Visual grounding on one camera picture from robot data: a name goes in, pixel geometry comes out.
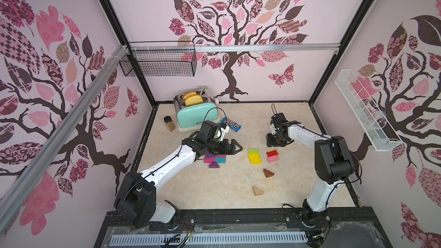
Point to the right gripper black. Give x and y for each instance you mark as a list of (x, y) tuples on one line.
[(274, 138)]

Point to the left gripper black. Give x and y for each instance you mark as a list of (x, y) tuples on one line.
[(225, 151)]

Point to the red block group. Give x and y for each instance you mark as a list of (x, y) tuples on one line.
[(272, 153)]

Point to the teal rectangular block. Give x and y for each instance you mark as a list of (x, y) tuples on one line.
[(220, 160)]

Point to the light pink block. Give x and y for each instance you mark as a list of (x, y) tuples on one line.
[(272, 159)]

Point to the purple triangular wooden block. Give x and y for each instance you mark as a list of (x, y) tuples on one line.
[(214, 165)]

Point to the magenta rectangular block front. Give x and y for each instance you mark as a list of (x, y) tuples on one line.
[(209, 160)]

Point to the lime green block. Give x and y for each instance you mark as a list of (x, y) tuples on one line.
[(253, 151)]

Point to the yellow block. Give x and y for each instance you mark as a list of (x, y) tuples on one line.
[(256, 161), (253, 156)]

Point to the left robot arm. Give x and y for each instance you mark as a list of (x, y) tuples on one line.
[(136, 199)]

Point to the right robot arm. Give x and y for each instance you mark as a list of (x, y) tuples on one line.
[(332, 161)]

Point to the blue candy packet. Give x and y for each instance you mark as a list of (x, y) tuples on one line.
[(231, 124)]

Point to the dark brown triangular block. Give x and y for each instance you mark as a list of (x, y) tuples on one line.
[(267, 173)]

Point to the mint green toy toaster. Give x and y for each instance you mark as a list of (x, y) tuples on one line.
[(190, 118)]

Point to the light brown triangular block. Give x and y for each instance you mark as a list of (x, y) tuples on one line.
[(257, 192)]

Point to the yellow toast slice front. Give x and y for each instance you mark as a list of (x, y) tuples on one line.
[(193, 99)]

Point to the small brown spice jar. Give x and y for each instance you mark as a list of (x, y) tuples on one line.
[(169, 123)]

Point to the orange toast slice back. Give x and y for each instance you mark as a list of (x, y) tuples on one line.
[(188, 94)]

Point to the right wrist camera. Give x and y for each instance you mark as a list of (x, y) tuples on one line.
[(278, 123)]

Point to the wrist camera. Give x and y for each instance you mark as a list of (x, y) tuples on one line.
[(278, 123), (213, 131)]

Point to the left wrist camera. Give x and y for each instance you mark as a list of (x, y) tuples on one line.
[(213, 131)]

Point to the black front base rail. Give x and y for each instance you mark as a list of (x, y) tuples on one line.
[(288, 216)]

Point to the white wire wall shelf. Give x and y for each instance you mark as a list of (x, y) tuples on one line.
[(358, 93)]

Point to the black wire wall basket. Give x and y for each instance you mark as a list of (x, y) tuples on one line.
[(160, 58)]

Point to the white slotted cable duct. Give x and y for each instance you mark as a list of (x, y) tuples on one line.
[(206, 239)]

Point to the back wall aluminium rail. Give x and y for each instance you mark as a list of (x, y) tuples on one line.
[(248, 47)]

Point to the wall aluminium rail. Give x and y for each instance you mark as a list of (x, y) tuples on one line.
[(248, 47), (23, 186)]

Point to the left wall aluminium rail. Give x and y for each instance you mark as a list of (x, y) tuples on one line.
[(23, 186)]

